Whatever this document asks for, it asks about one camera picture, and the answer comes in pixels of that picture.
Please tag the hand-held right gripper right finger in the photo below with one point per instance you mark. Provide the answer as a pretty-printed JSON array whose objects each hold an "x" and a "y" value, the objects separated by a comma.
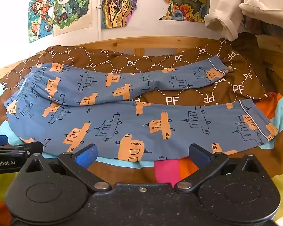
[{"x": 198, "y": 157}]

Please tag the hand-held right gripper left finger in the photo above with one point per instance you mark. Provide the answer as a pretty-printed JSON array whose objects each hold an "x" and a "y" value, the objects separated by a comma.
[{"x": 86, "y": 156}]

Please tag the blue pants with orange print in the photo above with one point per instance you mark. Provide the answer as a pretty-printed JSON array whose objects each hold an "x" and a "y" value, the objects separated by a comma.
[{"x": 132, "y": 122}]

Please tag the colourful patchwork bedsheet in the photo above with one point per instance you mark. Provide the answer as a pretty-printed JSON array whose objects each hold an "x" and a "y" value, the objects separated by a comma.
[{"x": 167, "y": 170}]

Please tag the brown patterned blanket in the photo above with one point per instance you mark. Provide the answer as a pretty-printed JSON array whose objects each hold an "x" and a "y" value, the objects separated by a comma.
[{"x": 184, "y": 94}]

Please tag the dark patterned cloth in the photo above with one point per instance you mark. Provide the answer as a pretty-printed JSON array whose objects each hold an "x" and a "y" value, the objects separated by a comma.
[{"x": 268, "y": 28}]

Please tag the white hanging garment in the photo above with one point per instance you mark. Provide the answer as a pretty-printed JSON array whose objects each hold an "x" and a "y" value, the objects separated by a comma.
[{"x": 224, "y": 7}]

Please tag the wooden bed frame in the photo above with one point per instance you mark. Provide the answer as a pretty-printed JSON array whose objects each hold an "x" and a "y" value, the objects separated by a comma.
[{"x": 136, "y": 42}]

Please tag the orange-haired figure wall poster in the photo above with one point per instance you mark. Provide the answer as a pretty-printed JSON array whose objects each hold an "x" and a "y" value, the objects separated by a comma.
[{"x": 39, "y": 16}]

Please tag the white wall conduit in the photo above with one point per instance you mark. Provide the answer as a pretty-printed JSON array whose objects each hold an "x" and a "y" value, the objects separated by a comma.
[{"x": 99, "y": 23}]

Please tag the blond figure wall poster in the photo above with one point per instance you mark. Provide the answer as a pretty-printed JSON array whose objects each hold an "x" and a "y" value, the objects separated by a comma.
[{"x": 70, "y": 7}]

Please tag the torn colourful wall poster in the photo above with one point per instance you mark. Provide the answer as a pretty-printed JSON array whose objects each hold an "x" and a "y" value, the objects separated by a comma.
[{"x": 186, "y": 2}]

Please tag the swirly colourful wall poster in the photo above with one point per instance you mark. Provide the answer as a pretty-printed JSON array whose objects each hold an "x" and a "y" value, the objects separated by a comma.
[{"x": 120, "y": 4}]

